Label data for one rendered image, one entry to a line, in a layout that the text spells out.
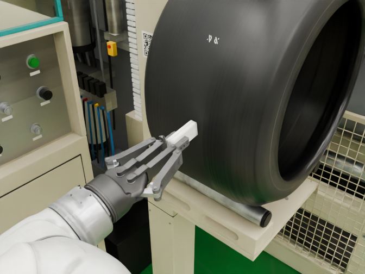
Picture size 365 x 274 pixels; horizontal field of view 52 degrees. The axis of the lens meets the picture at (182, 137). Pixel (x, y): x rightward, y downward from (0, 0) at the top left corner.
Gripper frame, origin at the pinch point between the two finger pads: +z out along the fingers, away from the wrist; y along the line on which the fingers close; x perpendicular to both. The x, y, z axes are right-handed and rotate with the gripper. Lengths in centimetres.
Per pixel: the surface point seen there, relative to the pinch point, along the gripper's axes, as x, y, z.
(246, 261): 128, 19, 53
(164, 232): 71, 31, 15
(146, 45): 1.4, 35.0, 25.0
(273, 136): 1.5, -12.6, 10.9
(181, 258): 87, 26, 17
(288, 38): -15.3, -11.1, 16.2
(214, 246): 128, 37, 50
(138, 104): 22, 41, 23
